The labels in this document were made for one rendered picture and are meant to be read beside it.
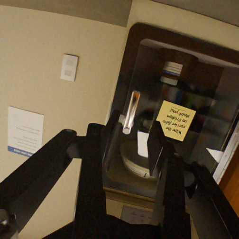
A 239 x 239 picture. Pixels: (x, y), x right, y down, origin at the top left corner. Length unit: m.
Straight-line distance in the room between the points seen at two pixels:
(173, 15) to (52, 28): 0.63
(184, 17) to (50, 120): 0.78
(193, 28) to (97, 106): 0.59
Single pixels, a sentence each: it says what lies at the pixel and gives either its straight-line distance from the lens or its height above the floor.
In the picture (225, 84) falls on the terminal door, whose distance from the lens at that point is 0.44.
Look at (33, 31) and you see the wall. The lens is 0.97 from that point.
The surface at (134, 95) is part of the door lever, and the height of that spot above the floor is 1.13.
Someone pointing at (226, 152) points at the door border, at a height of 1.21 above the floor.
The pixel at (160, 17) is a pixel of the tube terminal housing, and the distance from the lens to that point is 0.41.
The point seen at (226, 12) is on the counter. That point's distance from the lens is 0.40.
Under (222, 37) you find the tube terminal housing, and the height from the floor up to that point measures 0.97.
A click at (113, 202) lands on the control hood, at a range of 0.51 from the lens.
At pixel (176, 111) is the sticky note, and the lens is 0.41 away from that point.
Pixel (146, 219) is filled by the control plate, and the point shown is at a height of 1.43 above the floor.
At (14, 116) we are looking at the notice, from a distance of 1.08.
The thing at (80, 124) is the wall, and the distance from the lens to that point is 0.93.
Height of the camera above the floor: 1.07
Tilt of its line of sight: 18 degrees up
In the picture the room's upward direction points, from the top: 166 degrees counter-clockwise
